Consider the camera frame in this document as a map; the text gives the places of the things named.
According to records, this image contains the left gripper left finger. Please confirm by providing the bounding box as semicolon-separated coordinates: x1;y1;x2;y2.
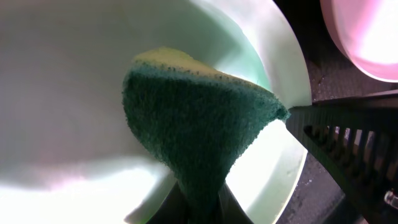
147;183;188;224

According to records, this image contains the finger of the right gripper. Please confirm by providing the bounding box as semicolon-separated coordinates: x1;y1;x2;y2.
286;90;397;223

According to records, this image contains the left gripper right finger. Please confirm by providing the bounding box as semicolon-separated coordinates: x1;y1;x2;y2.
217;183;253;224

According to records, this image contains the green sponge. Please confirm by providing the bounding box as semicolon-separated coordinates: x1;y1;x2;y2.
122;47;289;222

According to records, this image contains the white pink plate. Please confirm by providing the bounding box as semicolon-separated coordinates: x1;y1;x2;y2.
320;0;397;83

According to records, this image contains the mint green plate front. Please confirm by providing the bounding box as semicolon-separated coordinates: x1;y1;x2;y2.
1;0;312;223

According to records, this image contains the black round tray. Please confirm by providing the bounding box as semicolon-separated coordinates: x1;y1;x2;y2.
276;0;397;223

